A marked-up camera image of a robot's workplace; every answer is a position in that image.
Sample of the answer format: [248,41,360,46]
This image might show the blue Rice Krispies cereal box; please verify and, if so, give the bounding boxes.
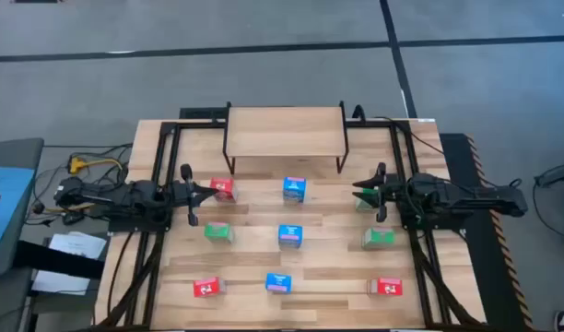
[264,272,293,295]
[277,224,304,251]
[282,175,308,205]

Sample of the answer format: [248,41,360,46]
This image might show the grey chair base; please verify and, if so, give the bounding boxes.
[533,161,564,241]

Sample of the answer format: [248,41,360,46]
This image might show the yellow power cable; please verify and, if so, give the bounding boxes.
[68,156,124,175]

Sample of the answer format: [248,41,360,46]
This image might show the black power strip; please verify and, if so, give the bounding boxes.
[179,106,229,121]

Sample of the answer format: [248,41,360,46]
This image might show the green Apple Jacks cereal box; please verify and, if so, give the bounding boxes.
[204,221,236,244]
[360,226,396,251]
[354,186,381,213]

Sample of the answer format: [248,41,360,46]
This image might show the black aluminium table frame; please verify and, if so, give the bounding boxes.
[97,117,488,332]

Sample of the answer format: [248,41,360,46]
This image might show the blue panel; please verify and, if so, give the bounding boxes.
[0,165,37,262]

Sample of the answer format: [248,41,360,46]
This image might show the red Froot Loops cereal box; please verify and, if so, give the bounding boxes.
[192,276,227,299]
[209,177,239,204]
[366,277,404,297]

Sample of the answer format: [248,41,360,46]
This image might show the black cable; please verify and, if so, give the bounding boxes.
[352,104,447,156]

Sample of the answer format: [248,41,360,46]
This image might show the black flat beam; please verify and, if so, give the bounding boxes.
[12,239,107,280]

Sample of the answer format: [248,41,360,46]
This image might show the grey side table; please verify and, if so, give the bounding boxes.
[0,136,46,278]

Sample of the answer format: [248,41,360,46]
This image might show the white paper sheets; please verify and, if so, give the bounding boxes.
[31,231,108,296]

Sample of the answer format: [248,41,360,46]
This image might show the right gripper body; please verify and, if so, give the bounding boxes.
[375,161,406,224]

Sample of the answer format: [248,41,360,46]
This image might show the black hazard-striped floor mat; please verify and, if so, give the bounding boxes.
[441,132,535,332]

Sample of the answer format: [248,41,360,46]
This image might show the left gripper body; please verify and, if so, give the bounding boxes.
[169,163,200,228]

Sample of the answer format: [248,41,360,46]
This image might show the wooden shelf with black legs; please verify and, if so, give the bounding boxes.
[221,100,350,175]

